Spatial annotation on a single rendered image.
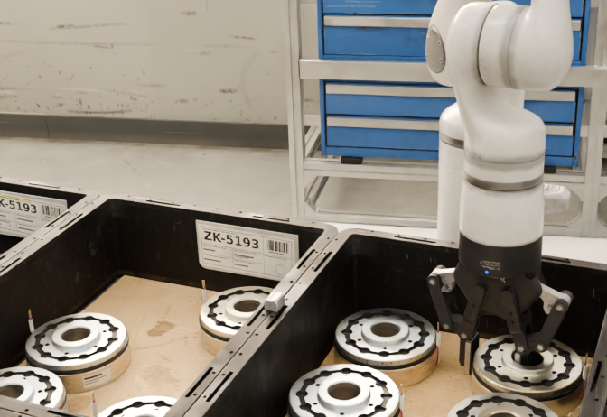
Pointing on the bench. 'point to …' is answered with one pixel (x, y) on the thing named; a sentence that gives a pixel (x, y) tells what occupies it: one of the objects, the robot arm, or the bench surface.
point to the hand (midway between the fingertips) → (495, 360)
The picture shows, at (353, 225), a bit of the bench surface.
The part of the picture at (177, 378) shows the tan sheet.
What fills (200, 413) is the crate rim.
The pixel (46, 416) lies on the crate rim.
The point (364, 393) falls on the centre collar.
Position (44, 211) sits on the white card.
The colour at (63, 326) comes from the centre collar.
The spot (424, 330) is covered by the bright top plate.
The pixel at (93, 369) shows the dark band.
